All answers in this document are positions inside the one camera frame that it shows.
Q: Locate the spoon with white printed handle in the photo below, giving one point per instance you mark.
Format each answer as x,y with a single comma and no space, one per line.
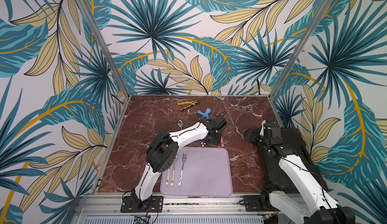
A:
173,170

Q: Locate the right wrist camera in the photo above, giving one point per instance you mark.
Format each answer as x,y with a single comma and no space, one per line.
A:
270,129

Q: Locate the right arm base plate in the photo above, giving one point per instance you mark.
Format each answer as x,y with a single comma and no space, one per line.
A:
254,203

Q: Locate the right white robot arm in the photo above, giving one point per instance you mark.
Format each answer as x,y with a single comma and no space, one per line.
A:
309,206

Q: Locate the black tool case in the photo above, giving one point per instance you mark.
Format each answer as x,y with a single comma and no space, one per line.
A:
280,171

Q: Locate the fork with white printed handle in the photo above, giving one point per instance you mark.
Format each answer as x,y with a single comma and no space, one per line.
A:
167,177

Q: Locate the aluminium frame post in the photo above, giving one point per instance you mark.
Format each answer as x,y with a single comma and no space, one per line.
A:
90,19
315,20

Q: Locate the aluminium frame post right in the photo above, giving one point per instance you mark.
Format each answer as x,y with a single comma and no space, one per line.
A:
315,20

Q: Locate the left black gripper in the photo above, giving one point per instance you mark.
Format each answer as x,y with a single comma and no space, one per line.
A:
217,142

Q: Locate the aluminium front rail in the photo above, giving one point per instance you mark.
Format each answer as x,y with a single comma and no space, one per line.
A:
106,209

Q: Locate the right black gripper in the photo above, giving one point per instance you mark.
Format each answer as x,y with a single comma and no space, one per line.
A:
251,135

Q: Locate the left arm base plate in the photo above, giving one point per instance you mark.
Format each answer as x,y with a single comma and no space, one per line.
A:
131,204

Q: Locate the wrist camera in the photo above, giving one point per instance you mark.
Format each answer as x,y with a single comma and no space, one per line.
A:
270,129
220,122

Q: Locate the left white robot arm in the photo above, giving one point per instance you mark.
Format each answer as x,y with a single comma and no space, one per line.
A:
165,146

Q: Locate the blue hose nozzle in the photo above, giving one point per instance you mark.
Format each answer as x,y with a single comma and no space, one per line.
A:
206,113

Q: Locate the lilac placemat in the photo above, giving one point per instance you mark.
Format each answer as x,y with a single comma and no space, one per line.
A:
206,174

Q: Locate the yellow black pliers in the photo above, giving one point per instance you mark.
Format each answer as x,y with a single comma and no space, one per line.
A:
188,104

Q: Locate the aluminium frame post left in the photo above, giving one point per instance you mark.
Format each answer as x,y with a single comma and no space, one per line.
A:
90,19

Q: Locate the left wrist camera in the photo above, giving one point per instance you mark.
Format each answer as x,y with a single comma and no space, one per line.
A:
220,122

